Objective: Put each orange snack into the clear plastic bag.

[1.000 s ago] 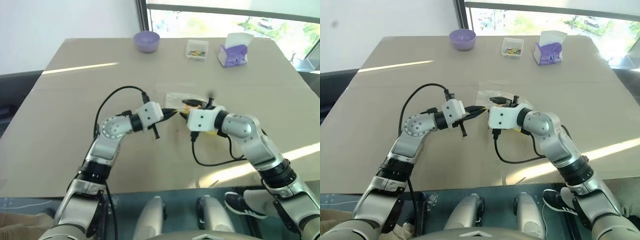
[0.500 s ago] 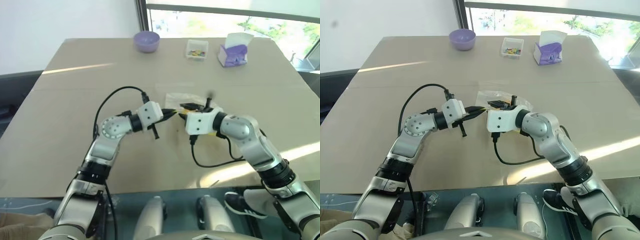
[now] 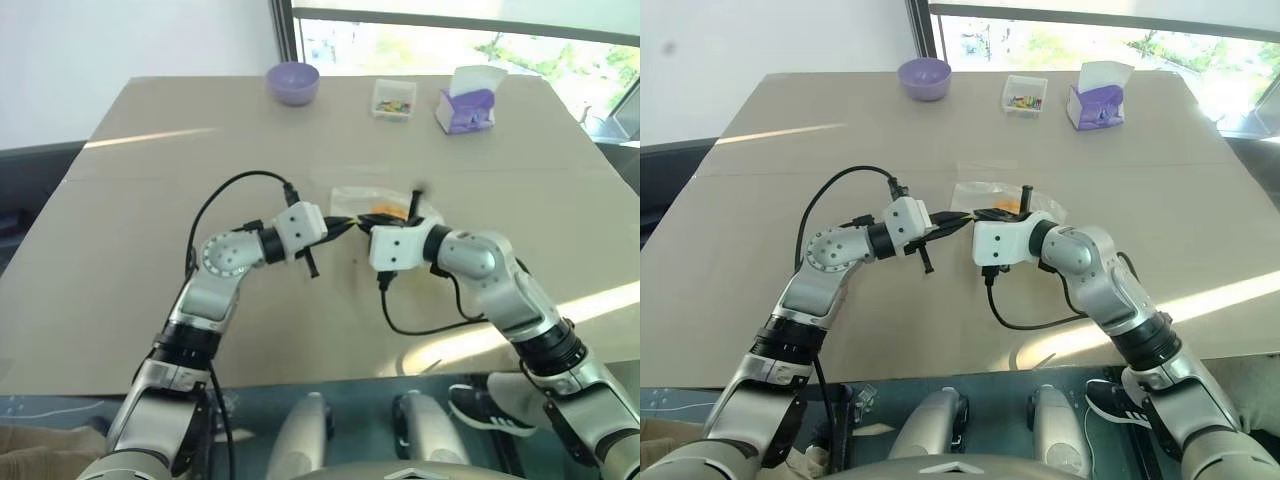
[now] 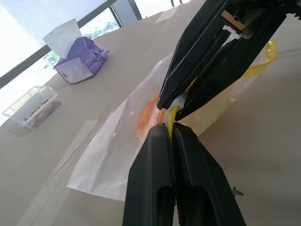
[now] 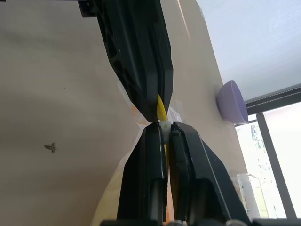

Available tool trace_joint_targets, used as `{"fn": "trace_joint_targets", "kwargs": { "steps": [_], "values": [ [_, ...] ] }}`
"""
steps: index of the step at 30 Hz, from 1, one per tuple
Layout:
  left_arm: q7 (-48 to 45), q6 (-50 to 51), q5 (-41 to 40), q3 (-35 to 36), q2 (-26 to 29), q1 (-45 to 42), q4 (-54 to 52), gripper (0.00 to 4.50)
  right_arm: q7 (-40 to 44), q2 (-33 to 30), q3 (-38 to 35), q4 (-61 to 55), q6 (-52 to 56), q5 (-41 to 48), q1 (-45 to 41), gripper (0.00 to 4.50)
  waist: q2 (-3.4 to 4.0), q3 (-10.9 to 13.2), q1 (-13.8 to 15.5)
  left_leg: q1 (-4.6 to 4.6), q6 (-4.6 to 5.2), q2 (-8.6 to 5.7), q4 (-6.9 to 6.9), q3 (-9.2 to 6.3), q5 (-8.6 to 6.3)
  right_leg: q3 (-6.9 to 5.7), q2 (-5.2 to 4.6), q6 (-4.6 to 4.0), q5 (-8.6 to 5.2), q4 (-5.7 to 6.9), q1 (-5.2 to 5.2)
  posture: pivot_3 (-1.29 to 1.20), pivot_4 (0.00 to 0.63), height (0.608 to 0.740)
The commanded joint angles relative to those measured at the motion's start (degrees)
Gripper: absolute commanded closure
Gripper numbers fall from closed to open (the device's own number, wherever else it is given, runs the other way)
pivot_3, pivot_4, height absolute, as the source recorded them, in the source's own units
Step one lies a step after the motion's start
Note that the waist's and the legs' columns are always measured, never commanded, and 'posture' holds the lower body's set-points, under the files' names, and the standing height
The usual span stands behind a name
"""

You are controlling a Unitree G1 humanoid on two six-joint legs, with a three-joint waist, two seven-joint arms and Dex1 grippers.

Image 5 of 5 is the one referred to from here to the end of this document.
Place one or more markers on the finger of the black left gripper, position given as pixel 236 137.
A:
pixel 127 61
pixel 162 58

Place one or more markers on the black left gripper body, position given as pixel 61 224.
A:
pixel 88 8

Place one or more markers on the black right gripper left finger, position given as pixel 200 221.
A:
pixel 143 176

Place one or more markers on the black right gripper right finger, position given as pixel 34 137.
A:
pixel 200 179

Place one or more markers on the clear yellow-zip plastic bag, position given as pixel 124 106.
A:
pixel 162 110

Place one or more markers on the clear plastic container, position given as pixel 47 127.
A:
pixel 249 195

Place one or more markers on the purple bowl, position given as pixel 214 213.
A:
pixel 231 103

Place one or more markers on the black window frame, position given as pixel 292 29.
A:
pixel 272 99

